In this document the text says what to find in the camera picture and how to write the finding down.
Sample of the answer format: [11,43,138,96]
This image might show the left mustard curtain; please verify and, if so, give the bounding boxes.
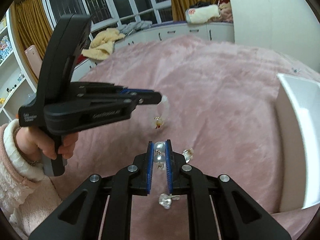
[10,0,53,83]

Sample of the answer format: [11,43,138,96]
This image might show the person's left hand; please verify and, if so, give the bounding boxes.
[15,127,79,161]

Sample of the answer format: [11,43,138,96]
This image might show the yellow blanket on bench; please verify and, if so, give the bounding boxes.
[81,28,125,61]

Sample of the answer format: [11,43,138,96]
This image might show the white wardrobe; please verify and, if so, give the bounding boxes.
[230,0,319,71]

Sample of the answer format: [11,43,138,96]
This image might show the pink plush bed blanket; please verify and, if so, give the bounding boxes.
[52,35,319,239]

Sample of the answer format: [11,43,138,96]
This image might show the red cloth on bench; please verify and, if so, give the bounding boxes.
[76,54,88,65]

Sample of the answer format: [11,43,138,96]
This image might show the grey clothes pile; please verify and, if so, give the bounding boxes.
[117,21,153,36]

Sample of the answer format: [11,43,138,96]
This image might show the white window bench cabinets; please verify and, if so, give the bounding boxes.
[71,21,235,82]

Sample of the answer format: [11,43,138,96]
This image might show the white display shelf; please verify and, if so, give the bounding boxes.
[0,9,37,125]

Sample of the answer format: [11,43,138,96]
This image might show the pink chair back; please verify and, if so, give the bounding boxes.
[25,45,42,78]

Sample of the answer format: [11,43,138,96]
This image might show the large window frame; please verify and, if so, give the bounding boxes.
[42,0,172,33]

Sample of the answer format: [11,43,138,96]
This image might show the pink beige clothes pile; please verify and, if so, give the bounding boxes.
[218,0,233,23]

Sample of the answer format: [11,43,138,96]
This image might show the white floral rolled blanket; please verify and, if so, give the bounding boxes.
[185,4,222,24]

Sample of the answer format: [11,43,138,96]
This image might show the pink fleece sleeve forearm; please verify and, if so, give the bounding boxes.
[1,119,61,239]

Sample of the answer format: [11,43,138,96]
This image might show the white rectangular storage box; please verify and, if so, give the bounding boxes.
[276,73,319,212]

